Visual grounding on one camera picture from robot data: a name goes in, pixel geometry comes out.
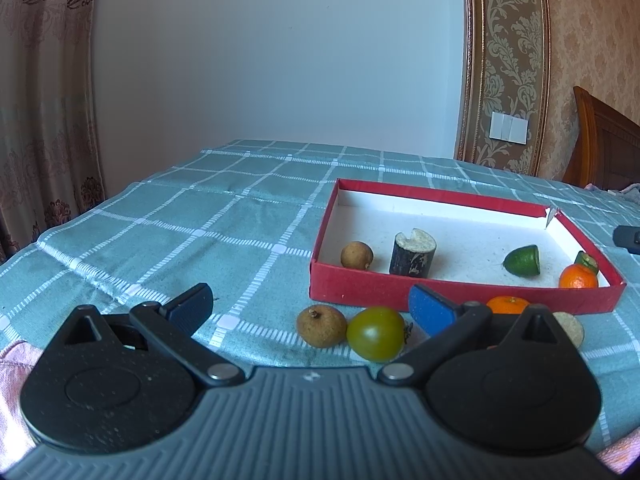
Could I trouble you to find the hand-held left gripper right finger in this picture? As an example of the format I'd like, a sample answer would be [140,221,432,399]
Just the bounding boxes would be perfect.
[377,284,591,388]

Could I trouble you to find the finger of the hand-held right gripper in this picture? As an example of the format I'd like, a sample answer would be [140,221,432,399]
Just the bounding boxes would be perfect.
[613,226,640,255]

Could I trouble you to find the green checkered tablecloth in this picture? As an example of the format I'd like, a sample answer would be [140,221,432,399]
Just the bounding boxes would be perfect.
[0,140,640,461]

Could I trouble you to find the notched sugarcane piece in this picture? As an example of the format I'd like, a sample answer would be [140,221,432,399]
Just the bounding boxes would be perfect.
[389,228,437,279]

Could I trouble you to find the green cucumber end piece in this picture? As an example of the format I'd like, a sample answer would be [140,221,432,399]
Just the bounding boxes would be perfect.
[502,245,542,276]

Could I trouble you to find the green cucumber cylinder piece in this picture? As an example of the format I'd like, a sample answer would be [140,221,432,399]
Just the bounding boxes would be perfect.
[574,251,600,276]

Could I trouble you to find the brown longan with stem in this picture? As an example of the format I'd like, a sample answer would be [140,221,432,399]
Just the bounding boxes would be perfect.
[296,305,348,349]

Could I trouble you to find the white wall switch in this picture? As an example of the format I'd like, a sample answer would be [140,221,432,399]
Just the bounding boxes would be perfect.
[490,111,532,143]

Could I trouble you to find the pale round fruit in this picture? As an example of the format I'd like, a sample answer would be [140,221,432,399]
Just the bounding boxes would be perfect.
[552,311,585,347]

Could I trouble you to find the patterned beige curtain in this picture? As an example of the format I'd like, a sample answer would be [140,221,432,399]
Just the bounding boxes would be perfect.
[0,0,106,263]

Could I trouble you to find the orange tangerine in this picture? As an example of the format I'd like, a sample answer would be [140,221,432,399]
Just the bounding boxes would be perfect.
[558,263,599,289]
[486,296,531,316]

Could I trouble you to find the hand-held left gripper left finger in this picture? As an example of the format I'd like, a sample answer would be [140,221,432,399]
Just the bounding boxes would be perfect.
[42,283,246,388]

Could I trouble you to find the red cardboard box tray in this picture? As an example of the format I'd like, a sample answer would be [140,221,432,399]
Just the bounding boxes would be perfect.
[310,178,627,316]

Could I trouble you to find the green tomato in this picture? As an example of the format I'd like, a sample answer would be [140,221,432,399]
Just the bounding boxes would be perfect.
[346,306,414,364]

